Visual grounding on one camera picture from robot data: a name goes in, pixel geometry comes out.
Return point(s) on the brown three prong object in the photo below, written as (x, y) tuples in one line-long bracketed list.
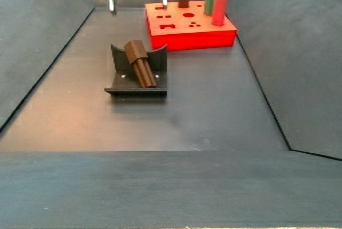
[(137, 55)]

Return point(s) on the red peg board block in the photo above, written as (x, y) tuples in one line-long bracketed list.
[(185, 28)]

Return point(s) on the black curved fixture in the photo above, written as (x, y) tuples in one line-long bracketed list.
[(126, 83)]

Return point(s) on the red hexagonal peg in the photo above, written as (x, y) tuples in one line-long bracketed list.
[(220, 12)]

